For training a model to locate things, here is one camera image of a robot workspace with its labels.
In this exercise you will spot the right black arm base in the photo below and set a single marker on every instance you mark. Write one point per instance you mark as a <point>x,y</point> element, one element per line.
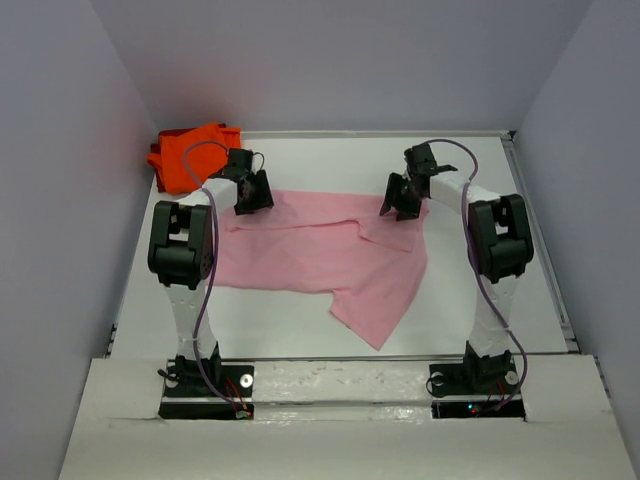
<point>453,397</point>

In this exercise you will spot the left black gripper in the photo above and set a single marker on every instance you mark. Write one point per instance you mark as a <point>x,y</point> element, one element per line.
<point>263,199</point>

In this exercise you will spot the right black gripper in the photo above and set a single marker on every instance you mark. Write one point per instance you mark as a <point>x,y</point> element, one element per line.
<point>392,198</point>

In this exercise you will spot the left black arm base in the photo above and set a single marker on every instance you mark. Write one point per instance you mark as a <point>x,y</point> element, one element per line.
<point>188,397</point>

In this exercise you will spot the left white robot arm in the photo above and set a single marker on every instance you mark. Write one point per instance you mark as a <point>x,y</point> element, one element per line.
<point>183,254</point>

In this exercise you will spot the pink t shirt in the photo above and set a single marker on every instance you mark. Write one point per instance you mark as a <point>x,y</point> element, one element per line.
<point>317,242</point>

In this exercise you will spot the orange folded t shirt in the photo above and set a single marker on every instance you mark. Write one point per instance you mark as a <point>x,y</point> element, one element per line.
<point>208,159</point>

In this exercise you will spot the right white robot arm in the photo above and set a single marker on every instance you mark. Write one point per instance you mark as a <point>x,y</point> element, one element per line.
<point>499,247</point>

